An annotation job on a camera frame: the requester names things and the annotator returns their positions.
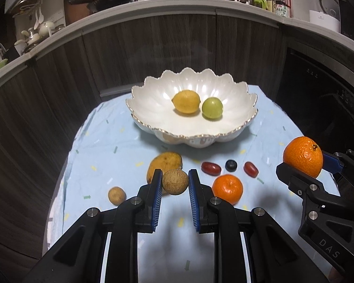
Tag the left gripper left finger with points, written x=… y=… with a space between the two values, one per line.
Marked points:
x=103 y=245

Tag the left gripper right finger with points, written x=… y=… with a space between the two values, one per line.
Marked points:
x=249 y=246

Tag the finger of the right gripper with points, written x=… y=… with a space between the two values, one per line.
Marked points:
x=335 y=163
x=295 y=179

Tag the orange mandarin with stem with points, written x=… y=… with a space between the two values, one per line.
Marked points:
x=303 y=154

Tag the smaller brown longan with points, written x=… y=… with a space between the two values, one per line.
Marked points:
x=116 y=196

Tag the dark blueberry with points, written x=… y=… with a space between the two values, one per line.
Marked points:
x=231 y=165

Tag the larger brown longan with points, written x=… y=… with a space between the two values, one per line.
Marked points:
x=175 y=182

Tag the yellow-brown mango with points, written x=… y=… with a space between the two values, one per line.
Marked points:
x=165 y=161

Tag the light blue patterned tablecloth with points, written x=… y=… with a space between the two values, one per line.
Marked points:
x=110 y=150

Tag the green round fruit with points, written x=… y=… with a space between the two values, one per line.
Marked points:
x=212 y=108

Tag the white rice cooker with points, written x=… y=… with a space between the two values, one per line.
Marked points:
x=327 y=16

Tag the yellow lemon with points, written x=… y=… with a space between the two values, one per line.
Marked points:
x=186 y=102

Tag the white scalloped ceramic bowl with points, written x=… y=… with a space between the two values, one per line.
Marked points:
x=152 y=109

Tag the white teapot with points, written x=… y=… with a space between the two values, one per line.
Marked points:
x=46 y=28

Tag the wooden cutting board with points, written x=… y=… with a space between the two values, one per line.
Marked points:
x=73 y=13

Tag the oil bottle red handle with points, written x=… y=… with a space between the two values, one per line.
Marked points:
x=282 y=8

